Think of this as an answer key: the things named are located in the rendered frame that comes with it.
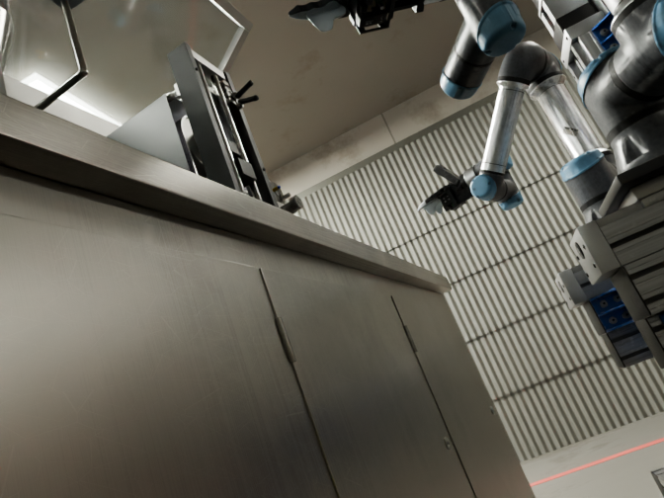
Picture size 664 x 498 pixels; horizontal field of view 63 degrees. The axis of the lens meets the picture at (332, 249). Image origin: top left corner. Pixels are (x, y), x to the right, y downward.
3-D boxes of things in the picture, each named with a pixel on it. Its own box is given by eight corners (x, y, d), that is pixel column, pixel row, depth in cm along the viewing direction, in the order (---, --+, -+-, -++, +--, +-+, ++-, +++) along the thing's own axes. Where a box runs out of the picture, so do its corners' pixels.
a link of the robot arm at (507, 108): (535, 32, 153) (494, 203, 162) (549, 42, 162) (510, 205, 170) (497, 32, 161) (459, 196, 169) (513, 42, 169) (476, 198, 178)
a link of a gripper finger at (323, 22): (297, 33, 86) (352, 12, 86) (286, 8, 88) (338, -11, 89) (300, 47, 89) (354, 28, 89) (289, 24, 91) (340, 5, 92)
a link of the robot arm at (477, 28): (510, 67, 95) (482, 20, 98) (539, 19, 85) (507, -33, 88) (470, 77, 93) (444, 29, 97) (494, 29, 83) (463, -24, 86)
